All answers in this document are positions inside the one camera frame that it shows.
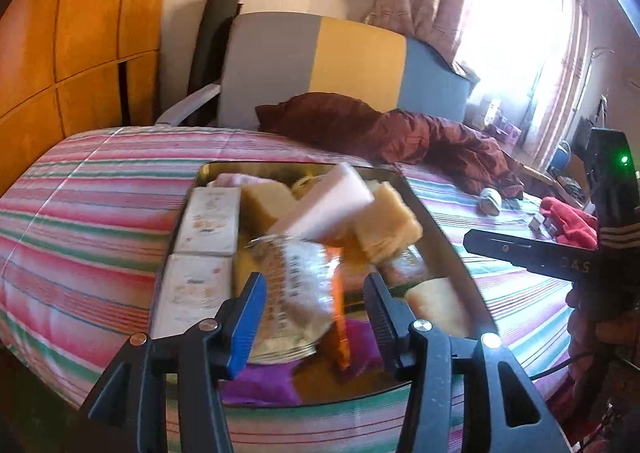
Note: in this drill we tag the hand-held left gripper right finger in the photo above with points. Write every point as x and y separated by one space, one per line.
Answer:
382 318

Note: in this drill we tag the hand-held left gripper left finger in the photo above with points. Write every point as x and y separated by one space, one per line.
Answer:
245 328

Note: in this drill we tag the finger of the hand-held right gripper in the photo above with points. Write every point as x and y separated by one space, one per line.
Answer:
520 253

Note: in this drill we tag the purple wrapper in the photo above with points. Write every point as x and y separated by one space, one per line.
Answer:
265 383

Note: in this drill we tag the grey orange snack packet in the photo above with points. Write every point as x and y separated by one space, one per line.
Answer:
295 293

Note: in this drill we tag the white cardboard box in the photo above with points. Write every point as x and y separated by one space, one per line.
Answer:
192 293
207 220

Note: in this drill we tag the large yellow sponge block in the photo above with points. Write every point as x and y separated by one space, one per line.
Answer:
387 223

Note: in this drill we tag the white foam block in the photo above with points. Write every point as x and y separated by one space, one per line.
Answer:
325 205

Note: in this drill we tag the pink cloth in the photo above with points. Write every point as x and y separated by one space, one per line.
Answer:
235 180

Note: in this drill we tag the red cloth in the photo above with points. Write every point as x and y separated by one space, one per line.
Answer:
570 220

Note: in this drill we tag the small grey round object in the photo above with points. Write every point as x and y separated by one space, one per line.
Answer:
490 200

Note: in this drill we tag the maroon jacket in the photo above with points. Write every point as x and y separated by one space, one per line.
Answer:
400 138

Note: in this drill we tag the striped bed sheet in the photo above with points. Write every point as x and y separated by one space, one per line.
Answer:
90 213

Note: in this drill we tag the bright window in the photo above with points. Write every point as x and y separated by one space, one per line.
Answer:
510 23

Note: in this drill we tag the grey yellow blue chair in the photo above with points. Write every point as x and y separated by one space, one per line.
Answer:
360 68

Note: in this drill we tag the black rolled mat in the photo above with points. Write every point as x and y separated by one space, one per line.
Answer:
215 33

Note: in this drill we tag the wooden wardrobe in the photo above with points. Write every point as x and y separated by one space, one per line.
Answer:
75 33

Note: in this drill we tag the grey bed rail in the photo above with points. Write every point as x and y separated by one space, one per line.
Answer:
190 103

